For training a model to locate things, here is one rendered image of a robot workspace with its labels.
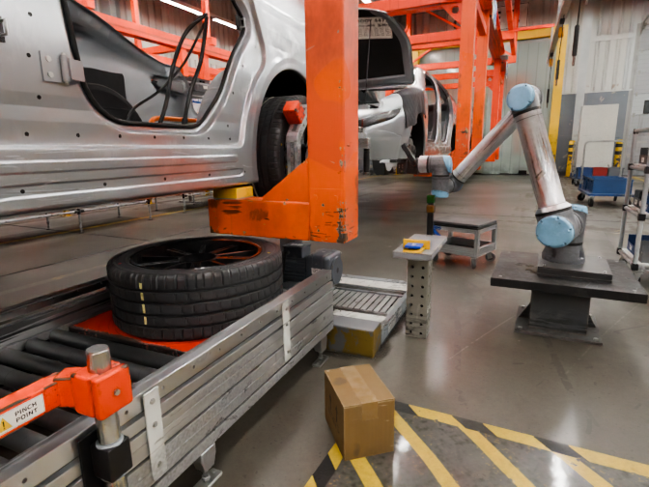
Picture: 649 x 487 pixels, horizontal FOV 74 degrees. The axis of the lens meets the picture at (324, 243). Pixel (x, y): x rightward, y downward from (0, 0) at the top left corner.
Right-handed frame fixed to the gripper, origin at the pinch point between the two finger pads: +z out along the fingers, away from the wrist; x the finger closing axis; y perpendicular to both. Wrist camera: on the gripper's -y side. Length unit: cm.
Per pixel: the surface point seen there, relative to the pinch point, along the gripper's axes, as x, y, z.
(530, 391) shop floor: -71, 83, -79
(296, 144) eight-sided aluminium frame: -44, -9, 31
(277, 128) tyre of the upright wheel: -46, -17, 40
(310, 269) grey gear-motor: -57, 49, 18
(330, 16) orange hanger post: -76, -54, -2
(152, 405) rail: -172, 48, 0
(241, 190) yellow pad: -71, 11, 45
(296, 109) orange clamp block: -43, -25, 30
